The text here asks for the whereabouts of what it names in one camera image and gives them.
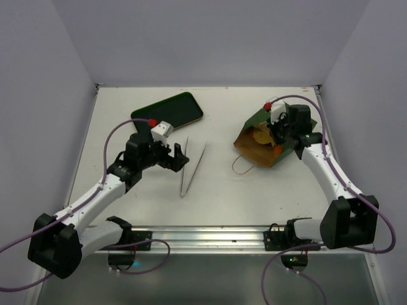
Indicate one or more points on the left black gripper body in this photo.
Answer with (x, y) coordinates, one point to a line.
(172, 157)

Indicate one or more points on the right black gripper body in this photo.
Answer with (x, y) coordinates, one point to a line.
(279, 129)

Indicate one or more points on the metal tongs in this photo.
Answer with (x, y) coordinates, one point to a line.
(195, 151)

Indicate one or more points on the yellow round fake bread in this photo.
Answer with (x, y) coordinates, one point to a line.
(262, 137)

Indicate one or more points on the green brown paper bag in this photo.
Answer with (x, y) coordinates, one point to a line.
(262, 155)

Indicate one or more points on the orange fake bread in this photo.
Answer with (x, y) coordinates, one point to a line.
(277, 150)

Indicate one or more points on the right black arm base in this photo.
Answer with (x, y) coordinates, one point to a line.
(281, 237)

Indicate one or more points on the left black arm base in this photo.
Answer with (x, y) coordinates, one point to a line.
(130, 239)

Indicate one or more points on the dark green tray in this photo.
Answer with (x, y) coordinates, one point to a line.
(179, 110)

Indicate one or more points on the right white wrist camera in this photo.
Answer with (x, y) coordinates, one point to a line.
(277, 110)

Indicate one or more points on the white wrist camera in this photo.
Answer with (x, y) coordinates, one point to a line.
(277, 110)
(161, 132)

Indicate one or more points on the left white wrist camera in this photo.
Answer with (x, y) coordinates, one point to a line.
(161, 132)

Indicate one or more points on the aluminium rail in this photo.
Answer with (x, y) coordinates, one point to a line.
(206, 240)

